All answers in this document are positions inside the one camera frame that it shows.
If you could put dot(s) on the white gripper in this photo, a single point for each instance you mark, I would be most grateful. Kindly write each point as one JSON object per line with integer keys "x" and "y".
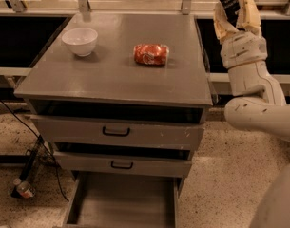
{"x": 243, "y": 50}

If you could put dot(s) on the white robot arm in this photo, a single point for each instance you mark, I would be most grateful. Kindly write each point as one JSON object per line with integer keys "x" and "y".
{"x": 258, "y": 101}

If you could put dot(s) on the grey top drawer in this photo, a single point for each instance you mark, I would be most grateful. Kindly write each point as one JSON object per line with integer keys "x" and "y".
{"x": 56, "y": 129}

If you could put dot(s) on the grey drawer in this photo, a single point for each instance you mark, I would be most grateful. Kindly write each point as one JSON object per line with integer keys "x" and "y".
{"x": 123, "y": 159}
{"x": 104, "y": 200}
{"x": 56, "y": 129}

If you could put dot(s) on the grey drawer cabinet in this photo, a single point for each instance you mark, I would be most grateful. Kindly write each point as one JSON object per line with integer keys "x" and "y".
{"x": 109, "y": 84}

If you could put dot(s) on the grey middle drawer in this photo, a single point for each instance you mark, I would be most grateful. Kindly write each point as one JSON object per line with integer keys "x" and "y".
{"x": 123, "y": 159}

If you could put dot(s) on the grey bottom drawer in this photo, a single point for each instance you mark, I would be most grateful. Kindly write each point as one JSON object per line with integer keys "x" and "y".
{"x": 104, "y": 200}

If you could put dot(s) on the right black bin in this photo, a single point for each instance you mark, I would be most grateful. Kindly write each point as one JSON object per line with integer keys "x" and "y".
{"x": 276, "y": 33}

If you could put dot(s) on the black bin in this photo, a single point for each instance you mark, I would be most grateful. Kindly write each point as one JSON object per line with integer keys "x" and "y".
{"x": 276, "y": 33}
{"x": 23, "y": 38}

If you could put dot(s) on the crushed red soda can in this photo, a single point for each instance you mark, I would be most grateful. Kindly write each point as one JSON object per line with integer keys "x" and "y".
{"x": 151, "y": 54}

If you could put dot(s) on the white bowl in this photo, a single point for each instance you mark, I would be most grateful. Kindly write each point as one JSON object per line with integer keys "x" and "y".
{"x": 80, "y": 41}

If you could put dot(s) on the left black bin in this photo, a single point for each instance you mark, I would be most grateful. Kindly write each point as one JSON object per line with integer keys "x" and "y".
{"x": 23, "y": 38}

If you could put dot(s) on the black floor stand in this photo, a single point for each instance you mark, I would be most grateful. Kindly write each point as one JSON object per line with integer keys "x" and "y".
{"x": 26, "y": 169}

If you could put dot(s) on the plastic water bottle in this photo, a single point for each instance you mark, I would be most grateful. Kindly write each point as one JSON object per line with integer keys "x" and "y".
{"x": 24, "y": 188}

